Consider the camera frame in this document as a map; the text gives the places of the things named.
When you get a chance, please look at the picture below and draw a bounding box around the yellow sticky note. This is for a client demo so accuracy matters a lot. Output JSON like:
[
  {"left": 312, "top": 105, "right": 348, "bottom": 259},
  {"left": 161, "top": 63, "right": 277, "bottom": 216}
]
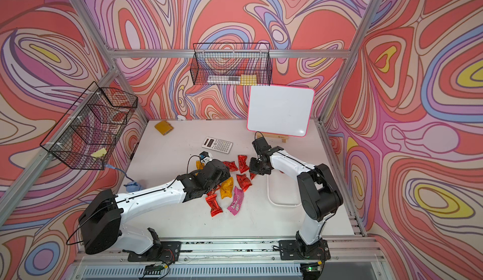
[{"left": 91, "top": 148, "right": 108, "bottom": 159}]

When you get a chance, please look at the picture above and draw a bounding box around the yellow tea bag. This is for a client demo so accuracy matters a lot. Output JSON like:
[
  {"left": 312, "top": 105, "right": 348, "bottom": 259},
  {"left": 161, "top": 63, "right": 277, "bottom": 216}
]
[
  {"left": 220, "top": 177, "right": 234, "bottom": 199},
  {"left": 196, "top": 161, "right": 205, "bottom": 170}
]

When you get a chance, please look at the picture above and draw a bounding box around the blue cloth pouch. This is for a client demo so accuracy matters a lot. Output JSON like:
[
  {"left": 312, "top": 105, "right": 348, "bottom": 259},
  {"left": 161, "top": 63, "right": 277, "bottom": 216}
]
[{"left": 124, "top": 181, "right": 143, "bottom": 193}]

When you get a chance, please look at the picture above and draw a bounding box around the yellow sponge pad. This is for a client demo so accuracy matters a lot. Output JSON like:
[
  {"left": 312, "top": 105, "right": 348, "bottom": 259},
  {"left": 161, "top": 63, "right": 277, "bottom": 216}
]
[{"left": 154, "top": 120, "right": 174, "bottom": 135}]

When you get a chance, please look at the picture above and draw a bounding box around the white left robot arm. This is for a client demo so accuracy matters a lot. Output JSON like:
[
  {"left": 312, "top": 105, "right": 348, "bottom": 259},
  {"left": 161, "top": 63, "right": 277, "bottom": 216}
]
[{"left": 79, "top": 159, "right": 231, "bottom": 256}]

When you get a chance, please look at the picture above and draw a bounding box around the yellow box in basket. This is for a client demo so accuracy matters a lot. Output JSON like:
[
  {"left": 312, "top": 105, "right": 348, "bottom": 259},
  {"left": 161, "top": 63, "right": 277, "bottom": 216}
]
[{"left": 240, "top": 74, "right": 258, "bottom": 86}]

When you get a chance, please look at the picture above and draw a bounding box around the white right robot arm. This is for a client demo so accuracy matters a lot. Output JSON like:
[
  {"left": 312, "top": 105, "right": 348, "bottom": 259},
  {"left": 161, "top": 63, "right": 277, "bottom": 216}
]
[{"left": 249, "top": 136, "right": 344, "bottom": 246}]

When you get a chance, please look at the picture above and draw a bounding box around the white calculator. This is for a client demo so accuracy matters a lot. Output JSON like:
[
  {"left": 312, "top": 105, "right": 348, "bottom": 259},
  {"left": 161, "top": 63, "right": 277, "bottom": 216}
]
[{"left": 201, "top": 137, "right": 233, "bottom": 154}]

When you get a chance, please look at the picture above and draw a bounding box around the white storage box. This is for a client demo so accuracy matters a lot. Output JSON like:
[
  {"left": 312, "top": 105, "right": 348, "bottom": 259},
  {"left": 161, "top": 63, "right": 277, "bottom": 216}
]
[{"left": 267, "top": 171, "right": 301, "bottom": 208}]

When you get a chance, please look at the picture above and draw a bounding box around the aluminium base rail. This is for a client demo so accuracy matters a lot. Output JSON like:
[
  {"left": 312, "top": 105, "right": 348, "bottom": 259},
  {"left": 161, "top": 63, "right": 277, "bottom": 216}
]
[{"left": 67, "top": 236, "right": 393, "bottom": 279}]

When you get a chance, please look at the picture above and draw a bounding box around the wooden easel stand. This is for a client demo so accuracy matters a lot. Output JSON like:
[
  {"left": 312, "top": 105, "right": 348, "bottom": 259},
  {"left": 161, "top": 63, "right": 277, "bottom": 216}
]
[{"left": 261, "top": 132, "right": 290, "bottom": 143}]

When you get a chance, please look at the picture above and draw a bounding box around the pink framed whiteboard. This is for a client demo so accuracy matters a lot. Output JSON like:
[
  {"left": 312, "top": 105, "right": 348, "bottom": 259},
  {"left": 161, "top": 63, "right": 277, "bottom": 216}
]
[{"left": 247, "top": 85, "right": 314, "bottom": 137}]

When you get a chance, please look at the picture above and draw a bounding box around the black wire basket back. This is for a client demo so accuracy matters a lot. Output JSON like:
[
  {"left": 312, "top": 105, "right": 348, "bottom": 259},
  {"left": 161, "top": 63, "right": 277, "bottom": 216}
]
[{"left": 190, "top": 42, "right": 273, "bottom": 86}]

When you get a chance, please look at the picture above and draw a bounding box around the black wire basket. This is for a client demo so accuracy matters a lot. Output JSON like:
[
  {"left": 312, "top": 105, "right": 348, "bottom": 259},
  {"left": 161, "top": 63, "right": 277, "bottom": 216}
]
[
  {"left": 190, "top": 42, "right": 273, "bottom": 86},
  {"left": 40, "top": 83, "right": 138, "bottom": 170}
]

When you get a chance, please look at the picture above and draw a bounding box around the black wire basket left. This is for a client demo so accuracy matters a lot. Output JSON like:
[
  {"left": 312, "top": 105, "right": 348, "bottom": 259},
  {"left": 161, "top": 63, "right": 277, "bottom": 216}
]
[{"left": 40, "top": 83, "right": 138, "bottom": 170}]

